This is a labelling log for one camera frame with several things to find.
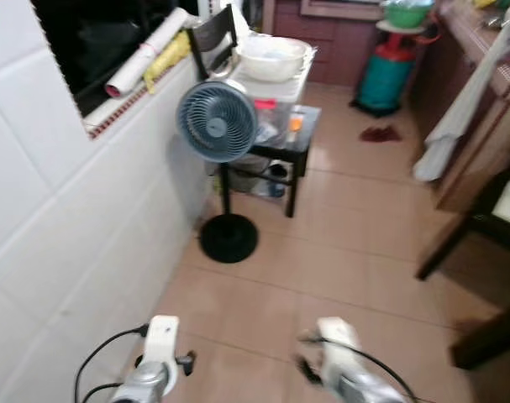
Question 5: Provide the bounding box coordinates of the dark wooden furniture edge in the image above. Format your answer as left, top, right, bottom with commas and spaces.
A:
450, 301, 510, 371

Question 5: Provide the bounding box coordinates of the black side table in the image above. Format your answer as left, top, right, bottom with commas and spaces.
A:
211, 104, 322, 218

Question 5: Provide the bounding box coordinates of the dark chair with white seat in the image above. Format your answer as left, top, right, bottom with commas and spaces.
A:
416, 158, 510, 283

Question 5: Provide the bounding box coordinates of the small orange bottle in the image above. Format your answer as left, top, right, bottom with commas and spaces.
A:
287, 109, 305, 144

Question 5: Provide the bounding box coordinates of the blue-grey standing fan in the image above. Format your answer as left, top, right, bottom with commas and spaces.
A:
176, 79, 260, 264

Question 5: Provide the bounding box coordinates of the red floor rag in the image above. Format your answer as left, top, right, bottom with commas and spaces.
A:
359, 125, 403, 144

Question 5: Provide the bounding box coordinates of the clear container with red lid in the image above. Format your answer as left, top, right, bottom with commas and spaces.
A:
253, 97, 282, 145

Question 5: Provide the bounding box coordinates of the brown wooden cabinet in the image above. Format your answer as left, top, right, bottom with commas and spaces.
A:
406, 0, 510, 212

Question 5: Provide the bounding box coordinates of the white storage box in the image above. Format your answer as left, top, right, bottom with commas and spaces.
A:
229, 49, 317, 110

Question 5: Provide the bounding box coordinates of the grey hanging cloth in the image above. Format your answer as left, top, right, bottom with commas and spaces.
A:
412, 15, 510, 184

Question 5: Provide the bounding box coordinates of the green gas cylinder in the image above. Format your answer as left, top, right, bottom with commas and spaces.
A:
352, 32, 418, 118

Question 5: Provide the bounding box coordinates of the yellow cloth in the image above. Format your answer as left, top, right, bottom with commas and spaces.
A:
143, 31, 192, 94

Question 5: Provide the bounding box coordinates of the rolled white paper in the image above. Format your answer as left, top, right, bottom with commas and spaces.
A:
104, 8, 192, 100

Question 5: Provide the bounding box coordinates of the white plastic basin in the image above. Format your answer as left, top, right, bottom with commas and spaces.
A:
235, 35, 311, 83

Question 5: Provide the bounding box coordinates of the black chair backrest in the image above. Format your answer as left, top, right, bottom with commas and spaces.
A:
187, 4, 240, 81

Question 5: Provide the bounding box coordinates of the green plastic bowl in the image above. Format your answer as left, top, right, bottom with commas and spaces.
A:
381, 0, 437, 29

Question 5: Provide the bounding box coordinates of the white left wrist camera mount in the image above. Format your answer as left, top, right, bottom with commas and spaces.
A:
143, 316, 181, 395

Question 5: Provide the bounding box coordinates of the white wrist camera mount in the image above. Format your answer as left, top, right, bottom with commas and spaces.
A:
143, 316, 181, 395
315, 317, 362, 380

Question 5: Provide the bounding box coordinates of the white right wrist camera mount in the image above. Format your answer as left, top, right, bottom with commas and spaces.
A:
315, 317, 362, 380

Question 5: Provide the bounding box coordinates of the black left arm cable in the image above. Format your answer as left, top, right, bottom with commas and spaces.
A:
74, 324, 150, 403

